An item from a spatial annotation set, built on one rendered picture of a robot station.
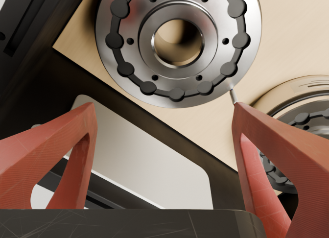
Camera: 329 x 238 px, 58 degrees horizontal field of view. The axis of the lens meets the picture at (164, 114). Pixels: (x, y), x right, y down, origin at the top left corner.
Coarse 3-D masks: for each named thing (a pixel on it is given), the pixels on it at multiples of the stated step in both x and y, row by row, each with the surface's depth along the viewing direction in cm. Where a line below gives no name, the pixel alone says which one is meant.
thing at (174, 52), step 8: (160, 40) 21; (192, 40) 21; (200, 40) 19; (160, 48) 19; (168, 48) 20; (176, 48) 21; (184, 48) 20; (192, 48) 20; (168, 56) 19; (176, 56) 20; (184, 56) 19; (192, 56) 19
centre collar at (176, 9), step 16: (176, 0) 17; (160, 16) 17; (176, 16) 17; (192, 16) 17; (208, 16) 17; (144, 32) 17; (208, 32) 17; (144, 48) 18; (208, 48) 18; (160, 64) 18; (176, 64) 19; (192, 64) 18; (208, 64) 18
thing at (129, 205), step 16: (16, 0) 10; (32, 0) 10; (48, 0) 10; (0, 16) 10; (16, 16) 10; (32, 16) 12; (48, 16) 10; (0, 32) 11; (16, 32) 12; (32, 32) 11; (0, 48) 11; (16, 48) 13; (32, 48) 12; (0, 64) 12; (16, 64) 12; (0, 80) 12; (0, 96) 12; (48, 176) 15; (96, 192) 16; (112, 192) 17; (96, 208) 17; (112, 208) 17; (128, 208) 17
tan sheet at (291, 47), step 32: (96, 0) 20; (288, 0) 20; (320, 0) 20; (64, 32) 21; (160, 32) 21; (192, 32) 21; (288, 32) 21; (320, 32) 21; (96, 64) 23; (256, 64) 22; (288, 64) 22; (320, 64) 22; (128, 96) 24; (224, 96) 24; (256, 96) 24; (192, 128) 26; (224, 128) 26; (224, 160) 28
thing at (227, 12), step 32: (128, 0) 17; (160, 0) 17; (192, 0) 17; (224, 0) 17; (256, 0) 17; (96, 32) 18; (128, 32) 18; (224, 32) 18; (256, 32) 18; (128, 64) 19; (224, 64) 19; (160, 96) 20; (192, 96) 20
